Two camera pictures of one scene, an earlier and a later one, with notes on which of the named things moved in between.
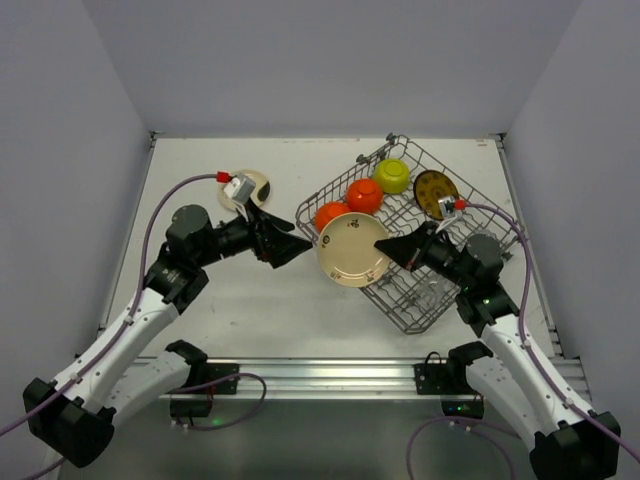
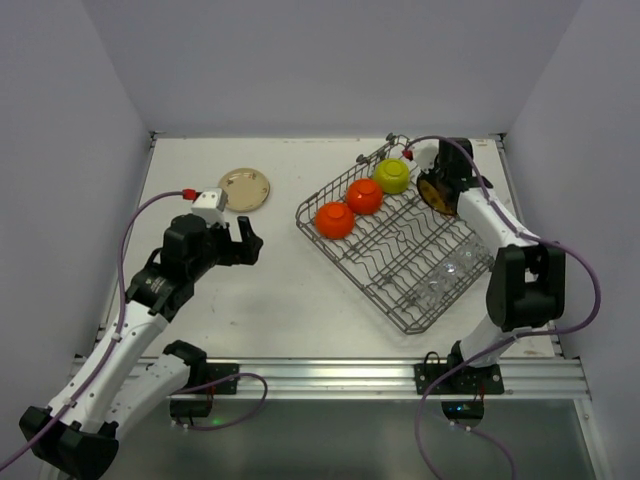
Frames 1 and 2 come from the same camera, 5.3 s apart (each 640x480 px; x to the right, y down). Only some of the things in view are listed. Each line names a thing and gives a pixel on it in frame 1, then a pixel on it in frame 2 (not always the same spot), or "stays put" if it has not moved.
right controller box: x=473 y=408 stays put
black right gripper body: x=420 y=248 → x=447 y=176
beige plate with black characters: x=346 y=250 → x=247 y=189
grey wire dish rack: x=430 y=213 stays put
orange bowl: x=328 y=211 stays put
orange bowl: x=365 y=196 stays put
